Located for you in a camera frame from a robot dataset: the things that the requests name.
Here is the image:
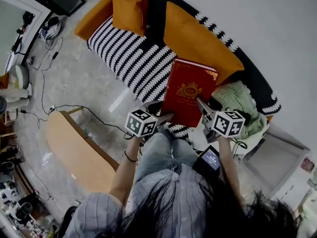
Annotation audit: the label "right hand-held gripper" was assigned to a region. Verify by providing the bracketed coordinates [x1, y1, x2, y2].
[196, 98, 246, 144]

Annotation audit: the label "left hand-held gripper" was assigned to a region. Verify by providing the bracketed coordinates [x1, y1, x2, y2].
[126, 101, 175, 143]

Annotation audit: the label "red book gold emblem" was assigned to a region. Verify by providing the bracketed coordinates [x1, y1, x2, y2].
[160, 58, 218, 128]

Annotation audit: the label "person's left forearm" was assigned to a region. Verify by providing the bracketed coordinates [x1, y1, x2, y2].
[108, 135, 145, 203]

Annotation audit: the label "person's right forearm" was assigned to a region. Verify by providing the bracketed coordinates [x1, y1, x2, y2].
[217, 136, 245, 205]

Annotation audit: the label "green knit blanket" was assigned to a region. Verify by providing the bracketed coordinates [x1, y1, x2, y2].
[210, 80, 269, 140]

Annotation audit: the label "light blue jeans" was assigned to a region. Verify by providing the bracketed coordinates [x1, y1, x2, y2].
[135, 129, 199, 183]

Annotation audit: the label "black screen device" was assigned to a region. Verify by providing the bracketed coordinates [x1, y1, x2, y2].
[192, 145, 221, 180]

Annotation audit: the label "large orange cushion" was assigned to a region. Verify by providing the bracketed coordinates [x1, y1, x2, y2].
[163, 0, 245, 86]

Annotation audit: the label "white drawer cabinet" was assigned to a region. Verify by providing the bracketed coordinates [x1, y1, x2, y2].
[241, 122, 317, 215]

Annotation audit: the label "oval wooden coffee table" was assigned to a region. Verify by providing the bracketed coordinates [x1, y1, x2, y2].
[46, 107, 120, 194]

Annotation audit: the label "small orange cushion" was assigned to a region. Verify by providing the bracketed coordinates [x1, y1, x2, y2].
[112, 0, 151, 37]

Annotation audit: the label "small pink packet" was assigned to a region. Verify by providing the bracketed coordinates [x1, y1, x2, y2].
[300, 157, 315, 173]

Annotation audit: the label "striped light blue shirt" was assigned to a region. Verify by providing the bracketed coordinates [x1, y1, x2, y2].
[63, 165, 295, 238]

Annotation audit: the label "black round stool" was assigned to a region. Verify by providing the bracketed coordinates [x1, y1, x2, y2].
[59, 206, 79, 233]

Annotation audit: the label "white round stool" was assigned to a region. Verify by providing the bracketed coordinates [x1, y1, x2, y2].
[0, 64, 33, 107]

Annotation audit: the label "white framed glass door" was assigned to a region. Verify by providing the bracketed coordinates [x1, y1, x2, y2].
[0, 0, 53, 76]

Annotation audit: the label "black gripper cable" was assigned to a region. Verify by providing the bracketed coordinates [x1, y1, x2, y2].
[229, 137, 248, 156]

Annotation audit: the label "black hair tie wristband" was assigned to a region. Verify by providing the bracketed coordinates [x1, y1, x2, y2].
[124, 150, 139, 163]

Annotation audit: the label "black cable under table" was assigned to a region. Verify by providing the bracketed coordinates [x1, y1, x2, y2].
[49, 104, 134, 140]

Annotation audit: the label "long black floor cable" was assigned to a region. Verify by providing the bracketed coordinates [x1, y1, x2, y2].
[21, 36, 64, 129]

